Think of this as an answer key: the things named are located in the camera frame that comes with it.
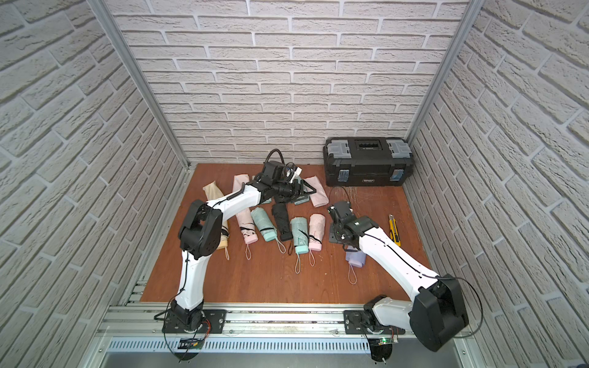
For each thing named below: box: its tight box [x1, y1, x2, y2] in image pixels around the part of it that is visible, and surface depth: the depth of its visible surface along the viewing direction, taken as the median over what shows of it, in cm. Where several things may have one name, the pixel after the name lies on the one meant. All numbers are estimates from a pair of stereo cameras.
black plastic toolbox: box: [322, 136, 415, 188], surface depth 105 cm
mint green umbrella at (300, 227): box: [290, 216, 310, 275], surface depth 92 cm
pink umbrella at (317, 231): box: [308, 213, 326, 252], surface depth 94 cm
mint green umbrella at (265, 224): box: [250, 207, 278, 243], surface depth 95 cm
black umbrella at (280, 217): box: [271, 202, 293, 242], surface depth 99 cm
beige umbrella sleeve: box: [202, 180, 224, 202], surface depth 106 cm
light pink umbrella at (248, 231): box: [236, 208, 259, 261], surface depth 94 cm
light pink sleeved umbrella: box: [232, 173, 251, 193], surface depth 112 cm
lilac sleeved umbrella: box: [345, 245, 367, 269], surface depth 88 cm
